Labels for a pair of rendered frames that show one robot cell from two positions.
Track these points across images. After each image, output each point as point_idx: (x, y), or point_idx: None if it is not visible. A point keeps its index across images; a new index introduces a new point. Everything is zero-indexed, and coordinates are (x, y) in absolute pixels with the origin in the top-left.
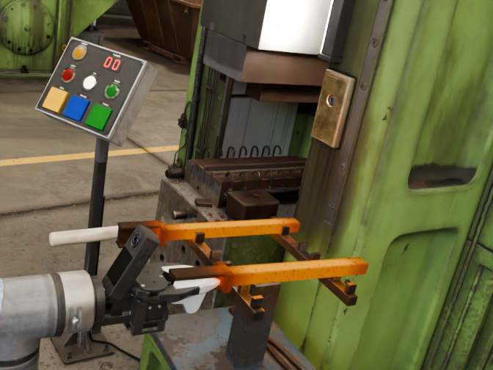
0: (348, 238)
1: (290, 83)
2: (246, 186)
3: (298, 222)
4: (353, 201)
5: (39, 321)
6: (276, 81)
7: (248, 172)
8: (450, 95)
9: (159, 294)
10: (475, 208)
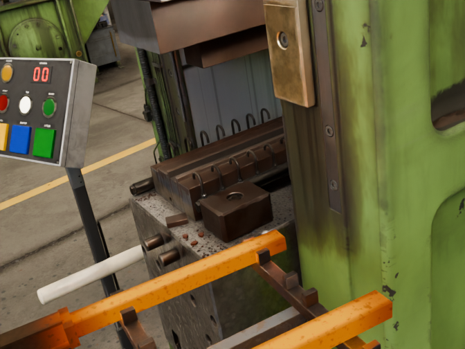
0: (369, 228)
1: (234, 30)
2: (224, 181)
3: (301, 214)
4: (358, 176)
5: None
6: (213, 36)
7: (225, 161)
8: None
9: None
10: None
